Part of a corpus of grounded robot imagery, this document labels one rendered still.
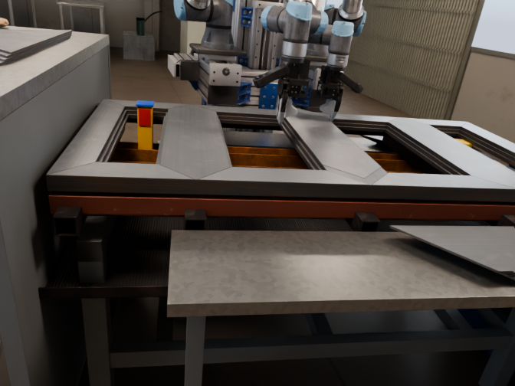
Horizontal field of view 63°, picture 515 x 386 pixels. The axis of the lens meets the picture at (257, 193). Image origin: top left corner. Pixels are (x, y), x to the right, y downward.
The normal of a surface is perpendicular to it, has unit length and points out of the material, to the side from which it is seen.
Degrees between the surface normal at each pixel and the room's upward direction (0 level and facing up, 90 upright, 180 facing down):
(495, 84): 90
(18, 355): 90
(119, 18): 90
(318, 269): 0
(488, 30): 90
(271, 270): 0
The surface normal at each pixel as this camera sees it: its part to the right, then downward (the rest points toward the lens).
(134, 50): 0.29, 0.43
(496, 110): -0.95, 0.04
